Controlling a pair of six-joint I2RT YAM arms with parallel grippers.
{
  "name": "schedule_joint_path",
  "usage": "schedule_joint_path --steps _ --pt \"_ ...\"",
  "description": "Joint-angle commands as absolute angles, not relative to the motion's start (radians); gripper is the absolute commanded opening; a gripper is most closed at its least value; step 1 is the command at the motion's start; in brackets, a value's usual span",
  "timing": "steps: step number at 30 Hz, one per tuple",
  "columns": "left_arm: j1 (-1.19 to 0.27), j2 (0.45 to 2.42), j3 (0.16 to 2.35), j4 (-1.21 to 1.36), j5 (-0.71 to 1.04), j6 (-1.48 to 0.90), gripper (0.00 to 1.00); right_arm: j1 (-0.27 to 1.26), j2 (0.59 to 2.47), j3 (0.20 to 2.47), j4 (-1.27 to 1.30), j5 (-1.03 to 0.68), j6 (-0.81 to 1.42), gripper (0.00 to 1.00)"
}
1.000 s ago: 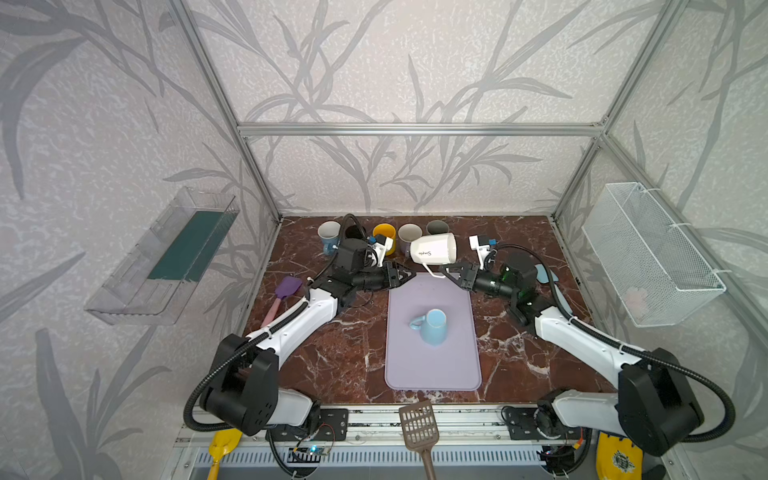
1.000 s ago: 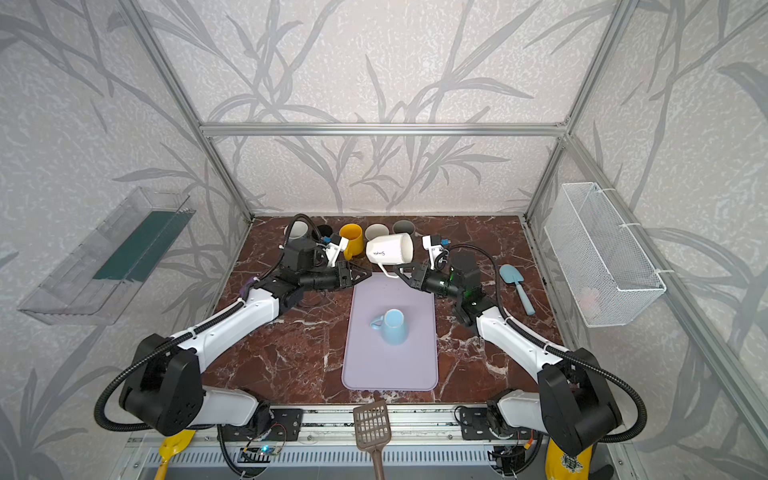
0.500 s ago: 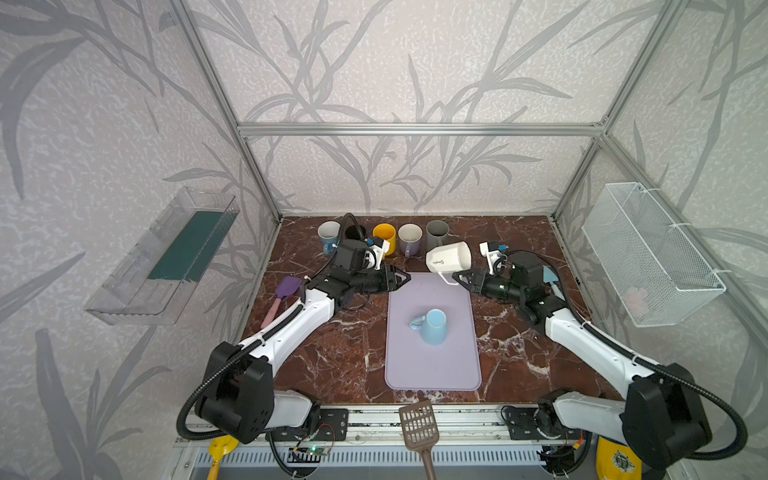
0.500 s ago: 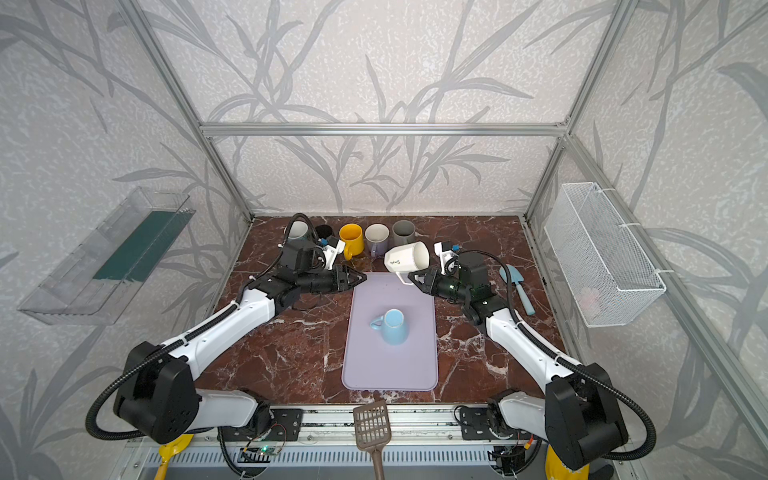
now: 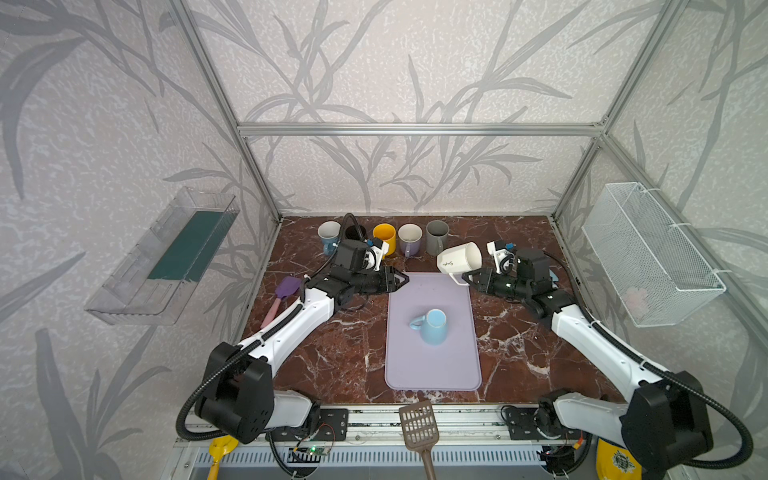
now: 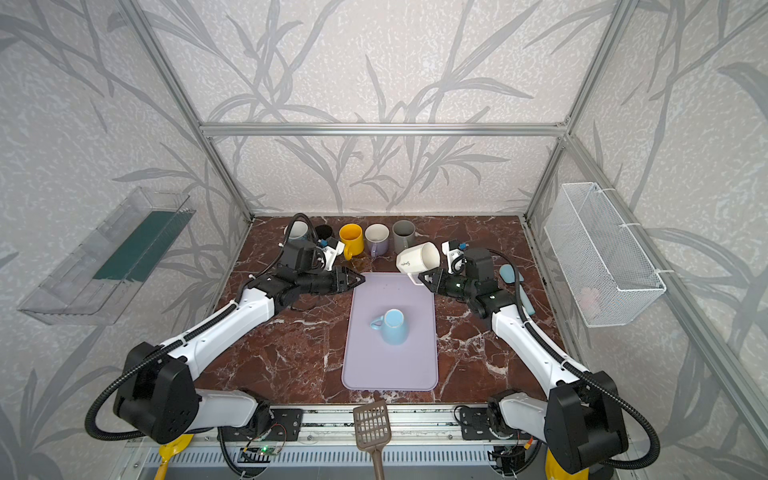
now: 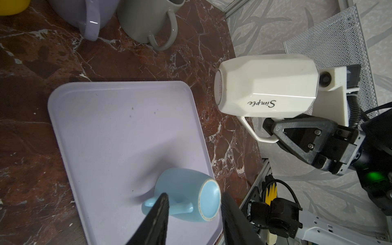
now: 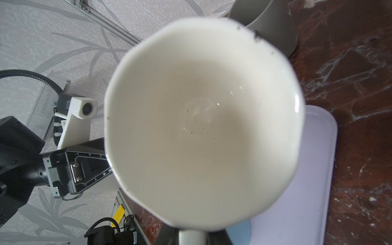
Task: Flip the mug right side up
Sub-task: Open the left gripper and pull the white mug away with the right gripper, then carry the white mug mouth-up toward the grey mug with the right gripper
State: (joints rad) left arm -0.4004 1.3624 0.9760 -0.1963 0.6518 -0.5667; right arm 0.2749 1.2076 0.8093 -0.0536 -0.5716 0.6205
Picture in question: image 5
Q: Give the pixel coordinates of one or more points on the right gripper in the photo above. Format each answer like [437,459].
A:
[485,282]

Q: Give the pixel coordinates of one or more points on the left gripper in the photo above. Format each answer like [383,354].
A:
[380,279]

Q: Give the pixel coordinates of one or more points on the white faceted mug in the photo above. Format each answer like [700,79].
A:
[458,260]

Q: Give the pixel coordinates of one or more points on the purple mug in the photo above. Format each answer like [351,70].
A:
[409,239]

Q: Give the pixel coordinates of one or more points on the yellow mug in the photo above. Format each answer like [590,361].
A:
[387,233]

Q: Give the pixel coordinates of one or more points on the grey mug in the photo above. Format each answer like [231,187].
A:
[437,233]

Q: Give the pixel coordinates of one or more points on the black mug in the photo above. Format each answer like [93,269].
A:
[355,232]

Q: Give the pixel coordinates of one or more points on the light blue mug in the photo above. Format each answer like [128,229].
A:
[432,327]

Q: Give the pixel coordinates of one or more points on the teal patterned mug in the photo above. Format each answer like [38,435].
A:
[329,234]

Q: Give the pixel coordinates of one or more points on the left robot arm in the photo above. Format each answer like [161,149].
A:
[237,397]

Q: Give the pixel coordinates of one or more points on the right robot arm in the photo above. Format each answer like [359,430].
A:
[663,421]

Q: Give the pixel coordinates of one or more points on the lavender tray mat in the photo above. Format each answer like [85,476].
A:
[413,364]

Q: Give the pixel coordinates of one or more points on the brown slotted spatula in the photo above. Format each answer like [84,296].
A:
[420,432]

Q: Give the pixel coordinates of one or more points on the yellow work glove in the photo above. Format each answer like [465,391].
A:
[615,463]

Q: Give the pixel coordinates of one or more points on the clear plastic shelf bin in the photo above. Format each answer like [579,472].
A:
[155,281]

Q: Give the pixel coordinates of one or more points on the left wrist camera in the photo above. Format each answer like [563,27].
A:
[374,252]

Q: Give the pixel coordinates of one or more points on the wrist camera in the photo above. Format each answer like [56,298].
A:
[374,252]
[503,255]

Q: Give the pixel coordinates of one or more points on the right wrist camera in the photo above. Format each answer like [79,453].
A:
[503,255]

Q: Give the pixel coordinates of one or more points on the purple spatula pink handle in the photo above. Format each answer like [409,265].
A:
[287,287]

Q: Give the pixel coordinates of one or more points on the white wire basket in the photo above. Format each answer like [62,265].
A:
[659,275]

